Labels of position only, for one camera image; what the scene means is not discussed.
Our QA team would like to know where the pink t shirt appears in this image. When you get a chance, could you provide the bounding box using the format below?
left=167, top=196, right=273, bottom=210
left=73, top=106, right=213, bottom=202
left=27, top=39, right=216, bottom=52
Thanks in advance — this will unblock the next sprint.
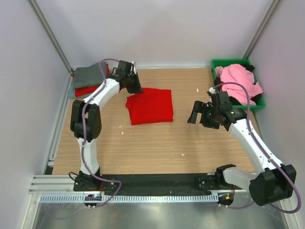
left=215, top=63, right=264, bottom=105

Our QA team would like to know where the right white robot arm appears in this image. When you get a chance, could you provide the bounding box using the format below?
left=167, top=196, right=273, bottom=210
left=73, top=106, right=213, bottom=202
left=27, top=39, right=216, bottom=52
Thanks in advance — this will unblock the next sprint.
left=187, top=92, right=296, bottom=206

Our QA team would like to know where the folded grey t shirt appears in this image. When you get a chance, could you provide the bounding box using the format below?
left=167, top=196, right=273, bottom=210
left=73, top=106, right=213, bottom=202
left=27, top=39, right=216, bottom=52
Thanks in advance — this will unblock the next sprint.
left=72, top=63, right=104, bottom=89

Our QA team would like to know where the aluminium frame post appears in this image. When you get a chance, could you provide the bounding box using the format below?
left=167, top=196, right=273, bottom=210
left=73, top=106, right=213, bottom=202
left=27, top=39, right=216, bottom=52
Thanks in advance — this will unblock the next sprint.
left=28, top=0, right=73, bottom=74
left=243, top=0, right=283, bottom=59

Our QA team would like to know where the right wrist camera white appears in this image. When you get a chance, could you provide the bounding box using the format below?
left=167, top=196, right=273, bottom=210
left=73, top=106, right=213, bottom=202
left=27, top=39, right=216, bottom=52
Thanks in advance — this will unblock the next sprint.
left=207, top=87, right=216, bottom=95

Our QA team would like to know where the right aluminium frame post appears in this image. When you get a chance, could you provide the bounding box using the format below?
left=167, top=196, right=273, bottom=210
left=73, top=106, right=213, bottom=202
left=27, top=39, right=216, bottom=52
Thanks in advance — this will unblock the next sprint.
left=243, top=0, right=283, bottom=59

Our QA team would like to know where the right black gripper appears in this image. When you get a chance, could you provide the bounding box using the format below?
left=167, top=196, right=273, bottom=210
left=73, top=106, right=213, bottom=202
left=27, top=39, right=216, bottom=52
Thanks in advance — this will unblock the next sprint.
left=187, top=101, right=220, bottom=130

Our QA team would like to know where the red t shirt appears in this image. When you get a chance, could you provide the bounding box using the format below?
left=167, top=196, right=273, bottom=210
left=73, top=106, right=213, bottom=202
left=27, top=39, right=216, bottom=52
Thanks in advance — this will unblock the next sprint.
left=72, top=63, right=103, bottom=97
left=125, top=88, right=174, bottom=125

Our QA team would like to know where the green plastic bin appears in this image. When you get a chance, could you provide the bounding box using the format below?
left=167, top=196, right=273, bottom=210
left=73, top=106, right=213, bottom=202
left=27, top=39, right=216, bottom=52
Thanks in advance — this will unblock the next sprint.
left=211, top=59, right=266, bottom=112

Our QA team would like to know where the folded red t shirt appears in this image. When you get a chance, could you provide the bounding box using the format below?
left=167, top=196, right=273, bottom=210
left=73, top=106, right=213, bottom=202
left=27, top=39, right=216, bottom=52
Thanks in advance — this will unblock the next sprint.
left=72, top=63, right=103, bottom=97

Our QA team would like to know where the folded blue-grey t shirt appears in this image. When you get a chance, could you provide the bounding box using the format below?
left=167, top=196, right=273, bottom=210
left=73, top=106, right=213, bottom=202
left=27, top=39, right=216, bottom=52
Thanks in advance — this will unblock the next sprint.
left=68, top=87, right=91, bottom=98

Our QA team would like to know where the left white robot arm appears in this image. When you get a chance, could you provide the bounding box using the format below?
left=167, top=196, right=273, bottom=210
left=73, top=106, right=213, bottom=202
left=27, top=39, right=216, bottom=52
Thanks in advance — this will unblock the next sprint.
left=70, top=60, right=143, bottom=191

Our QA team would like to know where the aluminium front rail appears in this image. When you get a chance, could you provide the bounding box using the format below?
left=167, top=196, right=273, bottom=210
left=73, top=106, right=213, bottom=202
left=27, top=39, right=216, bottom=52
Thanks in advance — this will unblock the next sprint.
left=28, top=173, right=290, bottom=194

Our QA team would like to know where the left aluminium frame post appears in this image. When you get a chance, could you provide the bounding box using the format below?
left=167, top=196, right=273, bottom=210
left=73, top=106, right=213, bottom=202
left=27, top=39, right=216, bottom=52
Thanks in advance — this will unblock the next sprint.
left=28, top=0, right=73, bottom=74

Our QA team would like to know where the white slotted cable duct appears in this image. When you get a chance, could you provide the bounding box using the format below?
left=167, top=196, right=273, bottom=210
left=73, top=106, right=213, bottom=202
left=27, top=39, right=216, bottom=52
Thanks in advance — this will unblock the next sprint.
left=40, top=193, right=218, bottom=204

